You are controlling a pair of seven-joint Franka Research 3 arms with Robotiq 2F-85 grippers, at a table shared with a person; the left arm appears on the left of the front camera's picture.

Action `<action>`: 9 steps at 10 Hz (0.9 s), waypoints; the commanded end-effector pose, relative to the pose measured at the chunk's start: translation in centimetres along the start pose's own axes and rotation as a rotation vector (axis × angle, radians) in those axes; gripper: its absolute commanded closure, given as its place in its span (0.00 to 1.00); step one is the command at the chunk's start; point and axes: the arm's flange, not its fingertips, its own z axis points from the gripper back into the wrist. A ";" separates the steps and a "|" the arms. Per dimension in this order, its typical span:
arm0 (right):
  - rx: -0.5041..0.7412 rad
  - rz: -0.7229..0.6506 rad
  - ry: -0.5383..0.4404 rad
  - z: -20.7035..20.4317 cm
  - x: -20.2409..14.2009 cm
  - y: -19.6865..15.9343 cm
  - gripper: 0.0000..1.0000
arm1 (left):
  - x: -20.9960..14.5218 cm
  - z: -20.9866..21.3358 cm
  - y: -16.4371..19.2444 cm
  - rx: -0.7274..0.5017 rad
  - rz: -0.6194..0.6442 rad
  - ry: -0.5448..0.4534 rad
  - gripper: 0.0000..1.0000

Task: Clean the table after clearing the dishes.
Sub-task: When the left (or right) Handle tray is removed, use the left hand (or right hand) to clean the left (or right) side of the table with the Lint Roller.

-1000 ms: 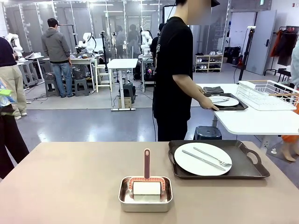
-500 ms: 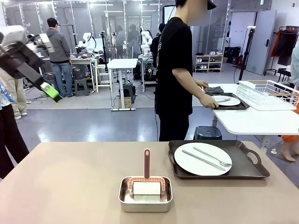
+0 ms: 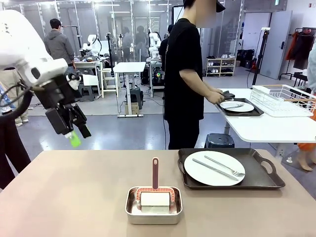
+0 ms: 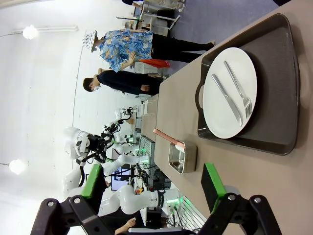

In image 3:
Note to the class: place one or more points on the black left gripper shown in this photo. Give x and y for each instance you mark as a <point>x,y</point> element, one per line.
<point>55,93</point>

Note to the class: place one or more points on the pink lint roller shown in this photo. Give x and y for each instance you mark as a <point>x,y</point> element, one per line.
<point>155,172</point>

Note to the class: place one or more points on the dark cloth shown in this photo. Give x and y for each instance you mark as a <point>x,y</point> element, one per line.
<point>230,95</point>

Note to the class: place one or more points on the white dinner plate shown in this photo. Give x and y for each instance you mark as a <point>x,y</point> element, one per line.
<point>247,109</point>

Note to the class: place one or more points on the person's right forearm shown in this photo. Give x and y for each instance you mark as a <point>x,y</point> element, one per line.
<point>195,85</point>

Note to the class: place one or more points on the white lab robot arm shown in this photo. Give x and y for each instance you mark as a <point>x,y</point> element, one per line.
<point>154,44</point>
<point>92,47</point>

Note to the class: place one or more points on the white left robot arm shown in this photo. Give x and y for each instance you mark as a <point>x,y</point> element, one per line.
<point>14,37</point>

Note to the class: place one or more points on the person's left forearm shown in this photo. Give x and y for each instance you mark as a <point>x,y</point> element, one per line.
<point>208,86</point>

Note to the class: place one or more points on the person's right hand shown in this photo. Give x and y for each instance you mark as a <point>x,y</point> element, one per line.
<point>214,98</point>

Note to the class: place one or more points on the person's left hand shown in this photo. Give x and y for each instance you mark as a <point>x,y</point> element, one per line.
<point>217,90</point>

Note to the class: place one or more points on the grey plastic stool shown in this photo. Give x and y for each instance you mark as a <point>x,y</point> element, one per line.
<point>86,93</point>

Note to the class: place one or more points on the person in khaki trousers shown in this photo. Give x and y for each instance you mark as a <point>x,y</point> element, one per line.
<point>22,116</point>

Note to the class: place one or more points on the white step stool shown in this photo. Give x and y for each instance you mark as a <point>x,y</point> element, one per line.
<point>108,81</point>

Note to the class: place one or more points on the cardboard box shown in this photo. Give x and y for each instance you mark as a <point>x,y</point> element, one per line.
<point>132,108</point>

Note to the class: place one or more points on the person in black trousers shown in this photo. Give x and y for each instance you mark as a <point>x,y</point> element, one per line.
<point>10,148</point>

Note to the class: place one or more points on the dark grey stool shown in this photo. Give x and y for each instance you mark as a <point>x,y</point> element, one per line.
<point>137,97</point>

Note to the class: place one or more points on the person in grey hoodie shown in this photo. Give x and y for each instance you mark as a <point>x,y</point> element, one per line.
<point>58,47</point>

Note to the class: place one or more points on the white standing desk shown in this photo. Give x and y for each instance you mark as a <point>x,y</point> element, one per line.
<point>129,66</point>

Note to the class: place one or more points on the black computer tower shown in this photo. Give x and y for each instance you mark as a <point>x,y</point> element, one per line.
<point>158,77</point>

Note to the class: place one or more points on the person with black top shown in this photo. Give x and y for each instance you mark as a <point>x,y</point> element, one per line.
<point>164,51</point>

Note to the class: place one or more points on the person in black t-shirt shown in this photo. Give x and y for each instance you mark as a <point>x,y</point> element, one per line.
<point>182,74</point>

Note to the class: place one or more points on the steel rectangular tray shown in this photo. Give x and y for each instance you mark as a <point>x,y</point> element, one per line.
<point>153,218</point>

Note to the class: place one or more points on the large white plate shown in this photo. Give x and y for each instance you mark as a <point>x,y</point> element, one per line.
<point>205,172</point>

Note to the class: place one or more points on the silver table knife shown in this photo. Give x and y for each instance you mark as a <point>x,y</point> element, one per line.
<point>212,168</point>

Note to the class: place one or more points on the dark blue stool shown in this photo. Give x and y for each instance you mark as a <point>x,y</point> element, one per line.
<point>219,142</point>

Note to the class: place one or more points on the tall whiteboard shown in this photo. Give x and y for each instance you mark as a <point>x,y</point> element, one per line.
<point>177,14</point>

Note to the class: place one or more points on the silver fork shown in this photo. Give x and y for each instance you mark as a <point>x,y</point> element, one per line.
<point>222,165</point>

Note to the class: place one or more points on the wooden shoe rack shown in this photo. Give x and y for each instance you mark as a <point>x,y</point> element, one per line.
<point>221,66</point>

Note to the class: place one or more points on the silver cutlery piece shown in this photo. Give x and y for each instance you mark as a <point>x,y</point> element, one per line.
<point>235,105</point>

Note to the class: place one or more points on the black bags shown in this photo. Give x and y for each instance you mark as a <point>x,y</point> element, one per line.
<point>245,58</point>

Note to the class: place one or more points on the black light stand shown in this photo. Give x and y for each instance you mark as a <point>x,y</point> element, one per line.
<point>260,56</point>

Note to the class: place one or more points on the white side table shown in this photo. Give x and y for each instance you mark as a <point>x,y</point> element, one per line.
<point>271,128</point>

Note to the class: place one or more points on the grey door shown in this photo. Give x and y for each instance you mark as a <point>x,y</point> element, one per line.
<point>274,49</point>

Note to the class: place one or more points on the black clothes rack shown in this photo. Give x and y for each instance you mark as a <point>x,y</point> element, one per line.
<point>288,71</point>

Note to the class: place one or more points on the orange hanging jacket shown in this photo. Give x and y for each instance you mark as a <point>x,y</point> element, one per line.
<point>291,47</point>

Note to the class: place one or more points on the black chair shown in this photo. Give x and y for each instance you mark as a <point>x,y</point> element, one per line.
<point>301,79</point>

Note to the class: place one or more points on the person in orange skirt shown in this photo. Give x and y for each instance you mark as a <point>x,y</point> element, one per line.
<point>304,160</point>

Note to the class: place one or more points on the dark hanging coat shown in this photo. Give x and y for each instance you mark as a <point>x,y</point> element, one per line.
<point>303,51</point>

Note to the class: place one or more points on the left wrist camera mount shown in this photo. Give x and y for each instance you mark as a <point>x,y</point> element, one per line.
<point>73,81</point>

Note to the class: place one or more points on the black camera tripod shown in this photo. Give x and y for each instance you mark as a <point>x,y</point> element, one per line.
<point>109,54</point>
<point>122,61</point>

